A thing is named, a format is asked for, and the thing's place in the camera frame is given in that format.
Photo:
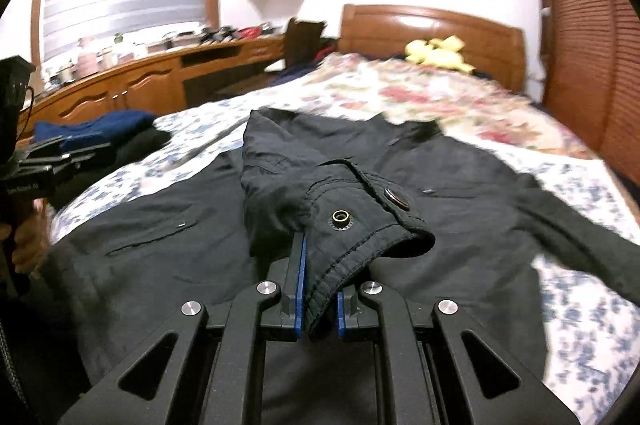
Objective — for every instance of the pink container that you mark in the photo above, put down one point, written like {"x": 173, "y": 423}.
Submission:
{"x": 88, "y": 55}

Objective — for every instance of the blue floral bedspread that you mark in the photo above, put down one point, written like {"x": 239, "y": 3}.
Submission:
{"x": 575, "y": 305}

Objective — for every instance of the red floral quilt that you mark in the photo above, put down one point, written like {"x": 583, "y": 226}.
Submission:
{"x": 425, "y": 95}

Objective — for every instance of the red basket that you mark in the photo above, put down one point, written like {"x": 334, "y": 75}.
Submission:
{"x": 251, "y": 32}

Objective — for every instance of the yellow plush toy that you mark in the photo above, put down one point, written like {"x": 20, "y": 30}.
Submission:
{"x": 437, "y": 52}

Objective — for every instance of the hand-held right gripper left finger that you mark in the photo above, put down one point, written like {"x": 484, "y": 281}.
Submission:
{"x": 300, "y": 285}

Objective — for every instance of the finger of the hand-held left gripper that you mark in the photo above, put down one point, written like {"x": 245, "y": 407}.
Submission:
{"x": 55, "y": 165}
{"x": 75, "y": 145}

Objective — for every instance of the wooden bed headboard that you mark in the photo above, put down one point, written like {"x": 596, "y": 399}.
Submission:
{"x": 390, "y": 30}

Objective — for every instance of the blue garment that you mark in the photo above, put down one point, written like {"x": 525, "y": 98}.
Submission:
{"x": 115, "y": 122}

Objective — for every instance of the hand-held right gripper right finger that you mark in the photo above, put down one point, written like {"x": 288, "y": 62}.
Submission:
{"x": 341, "y": 312}

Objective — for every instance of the wooden desk cabinet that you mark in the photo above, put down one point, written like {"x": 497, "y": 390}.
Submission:
{"x": 145, "y": 80}

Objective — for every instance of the person's left hand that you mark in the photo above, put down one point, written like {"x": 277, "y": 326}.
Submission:
{"x": 25, "y": 250}

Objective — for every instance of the wooden louvered wardrobe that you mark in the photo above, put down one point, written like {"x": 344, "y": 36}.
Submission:
{"x": 585, "y": 30}

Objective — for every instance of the black jacket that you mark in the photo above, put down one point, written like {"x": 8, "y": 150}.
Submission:
{"x": 200, "y": 225}

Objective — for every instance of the dark chair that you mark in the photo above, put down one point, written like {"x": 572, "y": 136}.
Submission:
{"x": 302, "y": 45}

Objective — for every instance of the black folded garment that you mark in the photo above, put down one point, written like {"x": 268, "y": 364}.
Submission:
{"x": 145, "y": 142}

